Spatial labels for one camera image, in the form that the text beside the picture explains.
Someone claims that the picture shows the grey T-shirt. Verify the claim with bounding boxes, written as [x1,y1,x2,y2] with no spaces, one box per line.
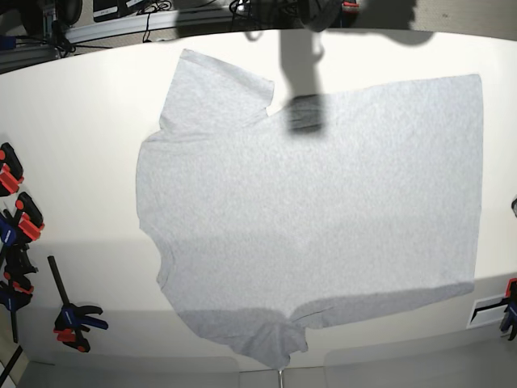
[136,50,483,369]

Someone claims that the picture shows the blue black bar clamp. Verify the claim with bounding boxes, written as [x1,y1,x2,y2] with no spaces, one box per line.
[48,255,109,353]

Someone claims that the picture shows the orange black clamp lower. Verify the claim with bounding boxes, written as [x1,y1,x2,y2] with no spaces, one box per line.
[15,192,44,243]

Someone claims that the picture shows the orange black clamp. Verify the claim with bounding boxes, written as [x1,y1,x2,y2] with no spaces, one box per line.
[0,142,23,197]
[15,192,44,243]

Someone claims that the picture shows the orange black clamp upper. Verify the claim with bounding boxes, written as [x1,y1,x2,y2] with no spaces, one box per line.
[0,142,23,197]

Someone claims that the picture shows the blue bar clamp left edge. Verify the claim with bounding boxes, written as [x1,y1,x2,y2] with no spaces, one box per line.
[1,209,18,260]

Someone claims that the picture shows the blue clamp right edge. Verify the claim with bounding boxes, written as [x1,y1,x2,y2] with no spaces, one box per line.
[499,278,517,341]

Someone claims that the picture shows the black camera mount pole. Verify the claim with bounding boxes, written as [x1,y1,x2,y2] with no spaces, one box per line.
[297,0,343,32]

